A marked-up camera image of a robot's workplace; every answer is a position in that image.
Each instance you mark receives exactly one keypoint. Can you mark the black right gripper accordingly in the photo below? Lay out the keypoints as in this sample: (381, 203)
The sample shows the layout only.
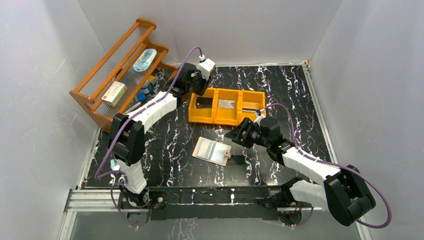
(247, 131)

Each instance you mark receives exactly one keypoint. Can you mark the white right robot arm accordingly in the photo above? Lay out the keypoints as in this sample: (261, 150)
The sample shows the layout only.
(335, 189)

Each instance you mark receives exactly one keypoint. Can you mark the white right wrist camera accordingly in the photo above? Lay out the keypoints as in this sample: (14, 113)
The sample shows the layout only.
(260, 114)

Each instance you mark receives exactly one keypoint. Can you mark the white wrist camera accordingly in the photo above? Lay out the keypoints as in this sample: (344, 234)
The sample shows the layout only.
(205, 66)
(260, 114)

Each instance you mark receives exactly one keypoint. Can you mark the blue cube block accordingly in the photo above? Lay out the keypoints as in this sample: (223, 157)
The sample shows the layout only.
(140, 97)

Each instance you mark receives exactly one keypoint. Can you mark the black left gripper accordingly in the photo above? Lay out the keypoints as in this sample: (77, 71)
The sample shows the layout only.
(201, 85)

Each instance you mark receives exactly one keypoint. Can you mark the orange wooden shelf rack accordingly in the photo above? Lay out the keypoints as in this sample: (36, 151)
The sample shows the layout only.
(117, 66)

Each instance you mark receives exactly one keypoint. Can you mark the white red-print box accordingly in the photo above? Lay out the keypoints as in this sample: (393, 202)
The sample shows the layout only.
(114, 93)

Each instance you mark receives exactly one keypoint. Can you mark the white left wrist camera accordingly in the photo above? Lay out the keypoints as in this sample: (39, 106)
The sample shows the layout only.
(205, 66)

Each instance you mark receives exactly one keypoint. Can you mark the light blue oval case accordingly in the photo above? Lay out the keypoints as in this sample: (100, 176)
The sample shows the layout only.
(144, 61)

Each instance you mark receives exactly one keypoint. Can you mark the yellow three-compartment plastic tray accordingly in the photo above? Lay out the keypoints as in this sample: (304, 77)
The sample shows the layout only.
(219, 116)

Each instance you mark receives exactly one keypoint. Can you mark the white leather card holder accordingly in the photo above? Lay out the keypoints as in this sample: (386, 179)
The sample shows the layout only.
(212, 151)

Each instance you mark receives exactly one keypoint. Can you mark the blue white tape roll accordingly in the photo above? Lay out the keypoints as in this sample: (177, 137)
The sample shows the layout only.
(146, 88)

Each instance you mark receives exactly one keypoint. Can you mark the black credit card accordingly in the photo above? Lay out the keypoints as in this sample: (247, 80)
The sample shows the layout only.
(204, 102)

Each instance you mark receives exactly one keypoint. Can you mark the silver card in tray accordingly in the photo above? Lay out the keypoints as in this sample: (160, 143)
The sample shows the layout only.
(227, 104)

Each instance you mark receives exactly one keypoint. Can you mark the white marker pen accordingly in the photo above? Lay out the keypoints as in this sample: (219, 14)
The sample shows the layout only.
(132, 108)

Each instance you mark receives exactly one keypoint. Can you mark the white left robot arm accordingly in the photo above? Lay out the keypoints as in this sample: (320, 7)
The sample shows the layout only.
(127, 132)

